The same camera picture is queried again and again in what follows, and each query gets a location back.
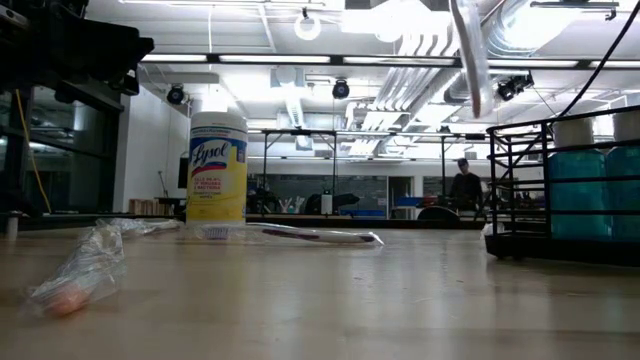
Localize blue mouthwash bottle white cap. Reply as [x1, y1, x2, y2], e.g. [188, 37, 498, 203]
[548, 117, 613, 243]

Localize black wire caddy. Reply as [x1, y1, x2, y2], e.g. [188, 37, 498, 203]
[483, 103, 640, 268]

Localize pen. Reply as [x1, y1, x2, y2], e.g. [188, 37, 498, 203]
[107, 217, 184, 238]

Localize wooden crate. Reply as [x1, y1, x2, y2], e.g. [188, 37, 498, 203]
[128, 198, 174, 216]

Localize white ring lamp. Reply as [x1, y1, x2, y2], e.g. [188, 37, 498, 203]
[293, 13, 323, 42]

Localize small white post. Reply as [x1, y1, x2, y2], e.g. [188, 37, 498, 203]
[5, 209, 21, 240]

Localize yellow Lysol wipes canister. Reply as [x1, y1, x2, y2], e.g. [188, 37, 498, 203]
[185, 110, 250, 227]

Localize long ceiling light strip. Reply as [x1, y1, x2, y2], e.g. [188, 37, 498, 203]
[139, 53, 640, 70]

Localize person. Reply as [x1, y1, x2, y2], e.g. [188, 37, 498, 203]
[447, 157, 485, 215]

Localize silver ventilation duct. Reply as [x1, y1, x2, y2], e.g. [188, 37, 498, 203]
[442, 0, 556, 106]

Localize yellow extension cable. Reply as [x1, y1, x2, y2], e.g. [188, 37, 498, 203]
[14, 88, 54, 215]

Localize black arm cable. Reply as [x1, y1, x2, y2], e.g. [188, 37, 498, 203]
[557, 0, 640, 120]

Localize black aluminium table frame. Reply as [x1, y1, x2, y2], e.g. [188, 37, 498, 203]
[0, 210, 494, 232]

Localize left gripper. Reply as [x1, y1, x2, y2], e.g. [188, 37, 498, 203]
[0, 0, 156, 101]

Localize black chair back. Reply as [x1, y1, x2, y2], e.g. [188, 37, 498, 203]
[417, 205, 461, 222]

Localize purple toothbrush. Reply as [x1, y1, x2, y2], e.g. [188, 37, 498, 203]
[192, 221, 386, 248]

